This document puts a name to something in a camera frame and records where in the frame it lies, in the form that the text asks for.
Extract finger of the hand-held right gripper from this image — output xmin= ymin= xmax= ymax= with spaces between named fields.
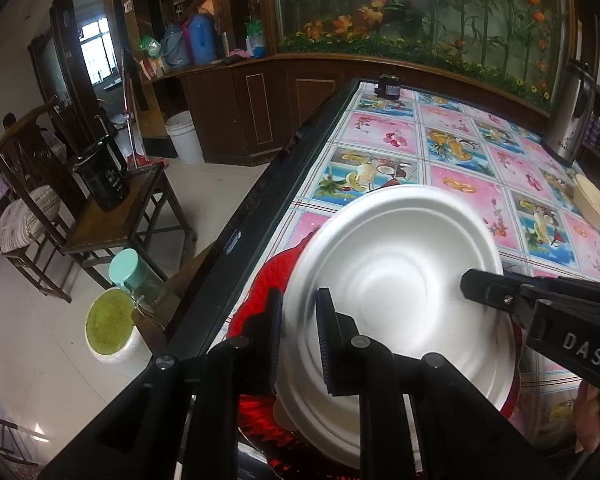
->
xmin=460 ymin=269 xmax=600 ymax=328

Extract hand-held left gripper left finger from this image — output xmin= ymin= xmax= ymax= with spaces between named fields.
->
xmin=40 ymin=289 xmax=285 ymax=480

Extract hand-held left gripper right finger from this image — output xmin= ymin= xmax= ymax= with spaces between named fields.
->
xmin=315 ymin=287 xmax=566 ymax=480

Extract red scalloped plate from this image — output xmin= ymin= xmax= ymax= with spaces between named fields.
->
xmin=225 ymin=230 xmax=526 ymax=480

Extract person's right hand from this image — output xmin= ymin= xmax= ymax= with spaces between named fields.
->
xmin=575 ymin=380 xmax=600 ymax=456

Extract printed fruit tablecloth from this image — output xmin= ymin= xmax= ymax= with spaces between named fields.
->
xmin=220 ymin=80 xmax=600 ymax=461

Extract beige bowl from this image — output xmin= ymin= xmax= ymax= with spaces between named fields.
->
xmin=572 ymin=174 xmax=600 ymax=231

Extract clear bottle teal lid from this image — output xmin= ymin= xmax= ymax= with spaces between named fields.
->
xmin=107 ymin=249 xmax=168 ymax=311

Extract white tub green contents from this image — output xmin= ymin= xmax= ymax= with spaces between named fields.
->
xmin=84 ymin=287 xmax=153 ymax=378

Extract stainless steel kettle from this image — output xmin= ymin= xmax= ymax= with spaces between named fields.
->
xmin=542 ymin=59 xmax=597 ymax=166

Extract dark wooden chair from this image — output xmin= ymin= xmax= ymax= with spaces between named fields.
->
xmin=0 ymin=100 xmax=197 ymax=291

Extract white plastic bucket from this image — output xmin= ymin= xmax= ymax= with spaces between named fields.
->
xmin=165 ymin=110 xmax=205 ymax=165

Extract black bucket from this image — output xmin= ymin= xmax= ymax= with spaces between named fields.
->
xmin=72 ymin=132 xmax=131 ymax=212

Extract small black jar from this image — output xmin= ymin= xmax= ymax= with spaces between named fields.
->
xmin=374 ymin=74 xmax=402 ymax=98

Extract wooden chair with cushion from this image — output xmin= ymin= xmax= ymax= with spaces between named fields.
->
xmin=0 ymin=175 xmax=73 ymax=303

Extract green white bottle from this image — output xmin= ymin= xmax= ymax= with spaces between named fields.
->
xmin=245 ymin=20 xmax=267 ymax=59

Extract glass aquarium with plants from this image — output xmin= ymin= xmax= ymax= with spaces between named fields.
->
xmin=267 ymin=0 xmax=581 ymax=111

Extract grey thermos jug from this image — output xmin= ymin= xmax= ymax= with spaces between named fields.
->
xmin=159 ymin=24 xmax=191 ymax=71

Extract blue thermos jug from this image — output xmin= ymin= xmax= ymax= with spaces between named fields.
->
xmin=182 ymin=12 xmax=218 ymax=66

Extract metal handled mop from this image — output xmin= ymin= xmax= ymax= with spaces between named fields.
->
xmin=120 ymin=47 xmax=146 ymax=171

